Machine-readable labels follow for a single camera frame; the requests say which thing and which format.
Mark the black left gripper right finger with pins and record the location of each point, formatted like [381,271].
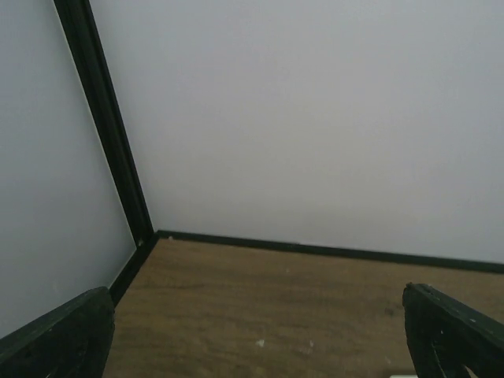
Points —
[447,338]

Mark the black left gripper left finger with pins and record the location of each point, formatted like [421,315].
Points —
[72,340]

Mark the black rear base frame rail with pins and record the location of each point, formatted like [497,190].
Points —
[446,263]

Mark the black base frame rail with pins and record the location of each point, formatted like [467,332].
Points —
[446,263]
[126,276]

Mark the black left base frame rail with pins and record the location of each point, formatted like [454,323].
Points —
[126,276]

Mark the black left corner frame post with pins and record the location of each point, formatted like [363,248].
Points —
[81,32]

